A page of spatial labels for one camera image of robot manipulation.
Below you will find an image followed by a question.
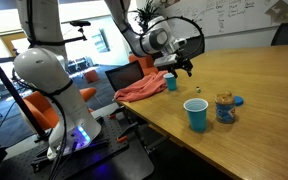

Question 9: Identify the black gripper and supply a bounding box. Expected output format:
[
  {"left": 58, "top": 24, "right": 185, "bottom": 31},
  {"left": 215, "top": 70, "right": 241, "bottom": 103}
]
[{"left": 165, "top": 59, "right": 195, "bottom": 79}]

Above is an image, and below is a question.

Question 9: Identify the blue plastic cup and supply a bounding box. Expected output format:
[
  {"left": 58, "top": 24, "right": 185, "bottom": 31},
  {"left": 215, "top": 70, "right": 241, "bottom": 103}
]
[
  {"left": 183, "top": 97, "right": 209, "bottom": 133},
  {"left": 163, "top": 72, "right": 178, "bottom": 92}
]

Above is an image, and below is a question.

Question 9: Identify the orange sweater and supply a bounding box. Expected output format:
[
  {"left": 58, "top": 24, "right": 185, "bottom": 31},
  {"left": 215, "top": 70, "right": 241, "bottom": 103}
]
[{"left": 113, "top": 70, "right": 170, "bottom": 103}]

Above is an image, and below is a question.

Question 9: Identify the open peanut butter jar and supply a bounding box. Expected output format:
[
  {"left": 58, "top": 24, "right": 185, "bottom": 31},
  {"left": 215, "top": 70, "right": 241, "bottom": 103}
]
[{"left": 214, "top": 91, "right": 236, "bottom": 125}]

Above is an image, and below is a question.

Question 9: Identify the blue round jar lid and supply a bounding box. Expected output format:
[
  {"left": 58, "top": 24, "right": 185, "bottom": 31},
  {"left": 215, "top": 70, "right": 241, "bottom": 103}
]
[{"left": 233, "top": 95, "right": 245, "bottom": 107}]

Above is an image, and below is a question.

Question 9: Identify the green potted plant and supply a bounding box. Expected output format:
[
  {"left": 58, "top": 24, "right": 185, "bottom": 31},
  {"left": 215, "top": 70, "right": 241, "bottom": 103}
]
[{"left": 132, "top": 0, "right": 160, "bottom": 33}]

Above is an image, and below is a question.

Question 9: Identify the orange stool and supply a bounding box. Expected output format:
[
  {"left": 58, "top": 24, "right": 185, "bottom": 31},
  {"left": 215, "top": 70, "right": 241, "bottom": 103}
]
[{"left": 83, "top": 69, "right": 101, "bottom": 84}]

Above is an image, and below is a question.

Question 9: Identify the black stand with knob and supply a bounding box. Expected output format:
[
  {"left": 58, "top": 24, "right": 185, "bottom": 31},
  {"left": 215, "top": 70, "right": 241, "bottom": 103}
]
[{"left": 62, "top": 19, "right": 92, "bottom": 46}]

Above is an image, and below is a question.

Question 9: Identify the brown pennant banner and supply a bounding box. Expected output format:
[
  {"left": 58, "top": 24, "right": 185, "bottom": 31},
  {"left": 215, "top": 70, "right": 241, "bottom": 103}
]
[{"left": 264, "top": 0, "right": 288, "bottom": 24}]

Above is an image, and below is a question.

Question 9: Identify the black tripod stand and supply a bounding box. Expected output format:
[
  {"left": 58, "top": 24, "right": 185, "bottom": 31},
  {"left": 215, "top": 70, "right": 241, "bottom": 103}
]
[{"left": 0, "top": 43, "right": 52, "bottom": 143}]

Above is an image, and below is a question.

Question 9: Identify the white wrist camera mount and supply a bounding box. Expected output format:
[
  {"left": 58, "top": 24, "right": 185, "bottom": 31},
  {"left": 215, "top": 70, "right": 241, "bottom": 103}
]
[{"left": 153, "top": 54, "right": 179, "bottom": 68}]

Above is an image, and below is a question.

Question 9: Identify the wall whiteboard with writing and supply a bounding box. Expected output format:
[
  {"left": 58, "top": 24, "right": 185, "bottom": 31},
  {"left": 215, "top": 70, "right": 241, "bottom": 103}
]
[{"left": 157, "top": 0, "right": 288, "bottom": 39}]

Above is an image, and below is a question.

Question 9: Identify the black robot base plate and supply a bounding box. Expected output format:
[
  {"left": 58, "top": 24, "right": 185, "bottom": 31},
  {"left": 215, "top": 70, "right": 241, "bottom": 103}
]
[{"left": 0, "top": 114, "right": 156, "bottom": 180}]

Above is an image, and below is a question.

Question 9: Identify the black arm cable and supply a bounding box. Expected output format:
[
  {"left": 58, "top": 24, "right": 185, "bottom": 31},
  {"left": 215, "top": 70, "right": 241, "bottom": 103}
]
[{"left": 15, "top": 0, "right": 206, "bottom": 180}]

